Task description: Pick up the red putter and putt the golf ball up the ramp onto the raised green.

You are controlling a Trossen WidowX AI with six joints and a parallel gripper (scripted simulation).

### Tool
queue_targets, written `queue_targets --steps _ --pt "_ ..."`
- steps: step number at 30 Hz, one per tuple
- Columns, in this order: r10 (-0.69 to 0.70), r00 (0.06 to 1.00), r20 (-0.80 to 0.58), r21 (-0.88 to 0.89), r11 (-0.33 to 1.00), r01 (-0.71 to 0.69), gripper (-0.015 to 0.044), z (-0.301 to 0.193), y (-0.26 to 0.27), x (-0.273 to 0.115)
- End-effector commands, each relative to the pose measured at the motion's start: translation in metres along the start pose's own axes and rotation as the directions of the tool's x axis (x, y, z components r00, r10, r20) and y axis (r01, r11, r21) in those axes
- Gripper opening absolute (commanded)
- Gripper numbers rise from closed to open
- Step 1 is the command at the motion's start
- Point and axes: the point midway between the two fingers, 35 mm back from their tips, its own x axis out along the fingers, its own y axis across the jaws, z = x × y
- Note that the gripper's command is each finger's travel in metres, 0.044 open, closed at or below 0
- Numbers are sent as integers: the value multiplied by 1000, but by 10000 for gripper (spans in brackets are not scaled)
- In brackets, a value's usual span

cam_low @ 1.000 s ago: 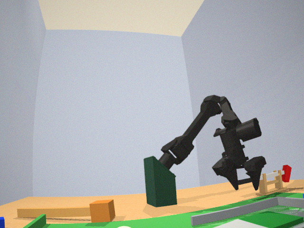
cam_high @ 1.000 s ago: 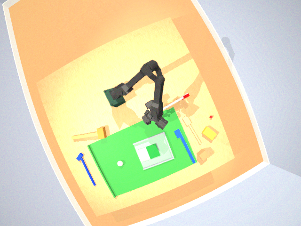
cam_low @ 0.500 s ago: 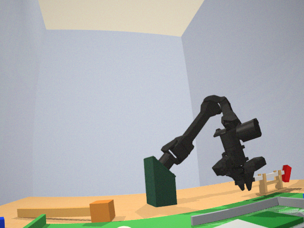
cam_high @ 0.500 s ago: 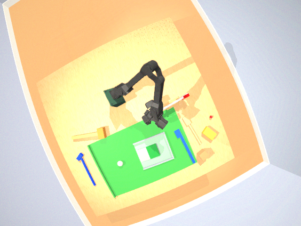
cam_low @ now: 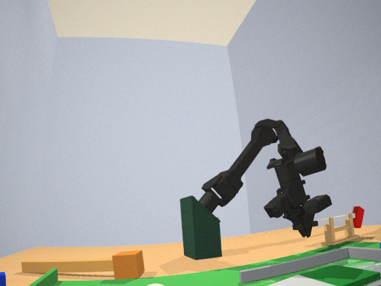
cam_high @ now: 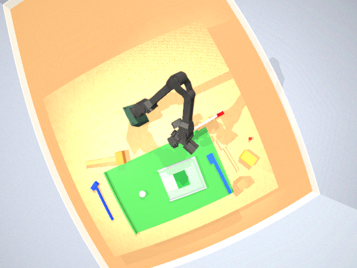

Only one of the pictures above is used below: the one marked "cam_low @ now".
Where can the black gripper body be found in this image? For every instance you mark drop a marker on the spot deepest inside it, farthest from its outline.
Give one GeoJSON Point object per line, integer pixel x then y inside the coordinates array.
{"type": "Point", "coordinates": [314, 205]}

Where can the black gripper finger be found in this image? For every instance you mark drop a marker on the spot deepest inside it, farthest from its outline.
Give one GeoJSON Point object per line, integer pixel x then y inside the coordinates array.
{"type": "Point", "coordinates": [295, 220]}
{"type": "Point", "coordinates": [307, 222]}

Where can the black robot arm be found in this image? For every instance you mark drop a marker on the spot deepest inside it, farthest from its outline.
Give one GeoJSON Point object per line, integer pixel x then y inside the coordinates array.
{"type": "Point", "coordinates": [293, 162]}

